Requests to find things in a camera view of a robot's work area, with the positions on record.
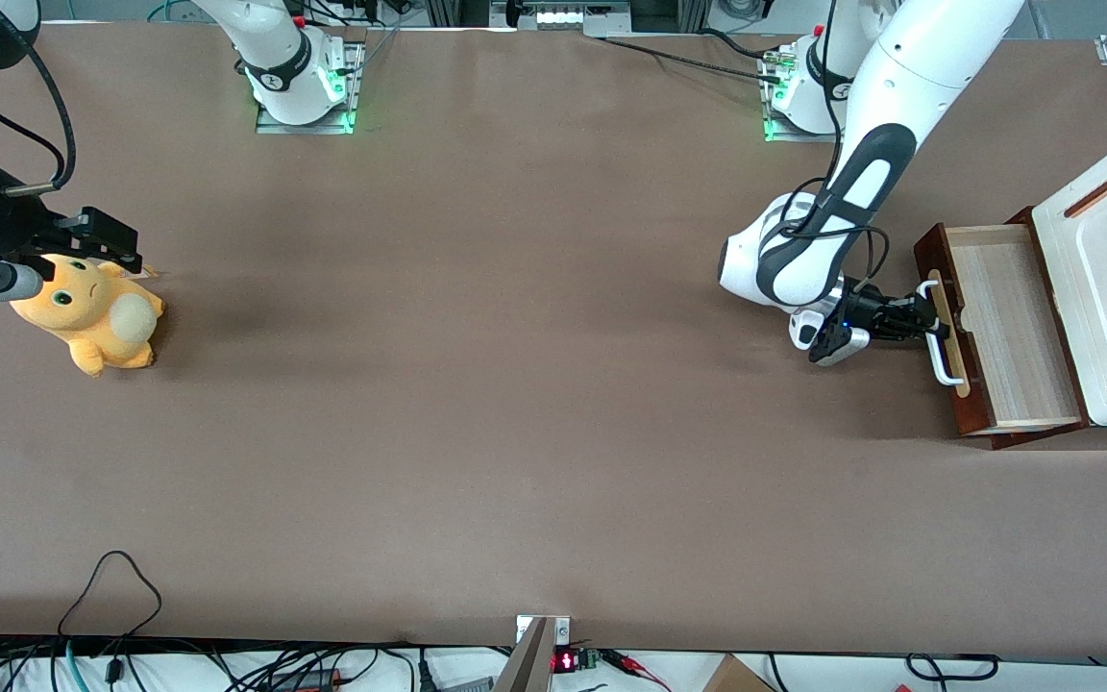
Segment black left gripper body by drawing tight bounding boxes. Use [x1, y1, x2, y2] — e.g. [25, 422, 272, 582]
[841, 285, 910, 339]

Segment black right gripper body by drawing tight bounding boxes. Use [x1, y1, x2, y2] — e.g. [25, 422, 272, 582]
[0, 166, 71, 267]

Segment dark wooden drawer white handle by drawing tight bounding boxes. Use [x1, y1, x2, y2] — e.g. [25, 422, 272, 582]
[913, 222, 1089, 439]

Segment orange plush toy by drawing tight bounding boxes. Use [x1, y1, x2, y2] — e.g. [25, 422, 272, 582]
[9, 253, 166, 378]

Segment brown cardboard box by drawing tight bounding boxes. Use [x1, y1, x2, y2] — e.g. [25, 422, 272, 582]
[702, 654, 777, 692]

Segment lit metal control unit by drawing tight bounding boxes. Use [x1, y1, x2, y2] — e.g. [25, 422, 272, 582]
[490, 0, 633, 37]

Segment black power adapter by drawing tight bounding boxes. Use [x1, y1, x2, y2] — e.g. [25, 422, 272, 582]
[269, 670, 345, 692]

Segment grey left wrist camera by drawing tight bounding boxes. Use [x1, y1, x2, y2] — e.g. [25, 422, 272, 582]
[807, 326, 873, 367]

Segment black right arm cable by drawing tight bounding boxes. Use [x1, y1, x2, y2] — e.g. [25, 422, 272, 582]
[0, 42, 78, 198]

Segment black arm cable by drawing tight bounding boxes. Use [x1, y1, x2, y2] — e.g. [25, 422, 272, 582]
[0, 42, 78, 198]
[773, 0, 892, 291]

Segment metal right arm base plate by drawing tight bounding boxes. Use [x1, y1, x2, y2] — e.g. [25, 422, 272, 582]
[255, 40, 365, 136]

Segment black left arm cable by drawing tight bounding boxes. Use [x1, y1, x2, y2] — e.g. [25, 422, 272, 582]
[773, 0, 892, 291]

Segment black cable across table edge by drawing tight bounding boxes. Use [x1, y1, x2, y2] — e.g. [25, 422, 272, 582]
[600, 27, 787, 86]

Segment black coiled cable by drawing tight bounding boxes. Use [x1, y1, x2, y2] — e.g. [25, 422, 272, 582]
[906, 653, 1002, 682]

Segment black looped thin cable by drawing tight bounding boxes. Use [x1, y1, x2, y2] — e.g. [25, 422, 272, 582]
[58, 550, 163, 643]

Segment red clip lead wires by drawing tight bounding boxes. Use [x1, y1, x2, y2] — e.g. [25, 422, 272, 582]
[602, 650, 674, 691]

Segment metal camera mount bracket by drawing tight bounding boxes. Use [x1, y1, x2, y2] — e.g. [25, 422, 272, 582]
[493, 614, 573, 692]

